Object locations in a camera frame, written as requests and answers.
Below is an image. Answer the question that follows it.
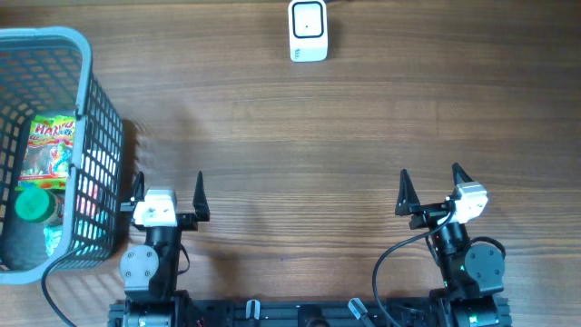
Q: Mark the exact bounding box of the black left camera cable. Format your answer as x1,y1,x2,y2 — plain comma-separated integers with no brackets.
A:
40,231,114,327

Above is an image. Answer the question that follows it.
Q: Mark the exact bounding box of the green lid jar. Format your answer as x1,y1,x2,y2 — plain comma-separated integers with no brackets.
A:
15,187,63,225

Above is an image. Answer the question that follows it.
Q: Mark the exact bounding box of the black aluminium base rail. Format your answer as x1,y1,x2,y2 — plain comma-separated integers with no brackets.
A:
107,298,513,327

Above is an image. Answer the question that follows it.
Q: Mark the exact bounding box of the red orange snack pack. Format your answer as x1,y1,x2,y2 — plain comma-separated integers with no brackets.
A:
76,182,99,217

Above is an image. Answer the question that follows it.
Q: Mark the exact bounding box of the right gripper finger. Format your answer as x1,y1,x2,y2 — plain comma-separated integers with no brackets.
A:
452,163,473,185
395,169,420,216

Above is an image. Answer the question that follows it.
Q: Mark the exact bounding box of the teal wet wipes pack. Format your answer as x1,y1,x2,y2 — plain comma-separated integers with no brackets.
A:
44,225,63,256

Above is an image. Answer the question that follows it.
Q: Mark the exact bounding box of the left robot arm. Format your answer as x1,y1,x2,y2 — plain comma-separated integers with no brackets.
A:
108,172,211,327

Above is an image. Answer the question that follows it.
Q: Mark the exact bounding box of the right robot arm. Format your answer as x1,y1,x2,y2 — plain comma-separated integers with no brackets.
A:
395,163,512,326

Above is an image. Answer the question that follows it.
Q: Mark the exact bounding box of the white barcode scanner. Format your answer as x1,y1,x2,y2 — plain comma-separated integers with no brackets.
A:
288,0,329,63

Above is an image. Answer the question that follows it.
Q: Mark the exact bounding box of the Haribo gummy candy bag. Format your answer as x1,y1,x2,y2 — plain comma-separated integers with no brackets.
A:
16,115,75,191

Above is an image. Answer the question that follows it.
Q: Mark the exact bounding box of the black right camera cable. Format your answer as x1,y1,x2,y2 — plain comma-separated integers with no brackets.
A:
371,209,456,327

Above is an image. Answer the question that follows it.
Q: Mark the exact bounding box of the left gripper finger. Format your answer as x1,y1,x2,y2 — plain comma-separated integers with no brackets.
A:
192,171,211,222
130,171,144,203

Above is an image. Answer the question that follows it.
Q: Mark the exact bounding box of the black camera cable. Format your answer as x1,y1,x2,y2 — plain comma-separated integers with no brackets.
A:
40,231,114,327
371,209,456,327

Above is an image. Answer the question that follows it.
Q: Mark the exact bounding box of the grey plastic mesh basket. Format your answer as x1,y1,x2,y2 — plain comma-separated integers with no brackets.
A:
1,27,124,285

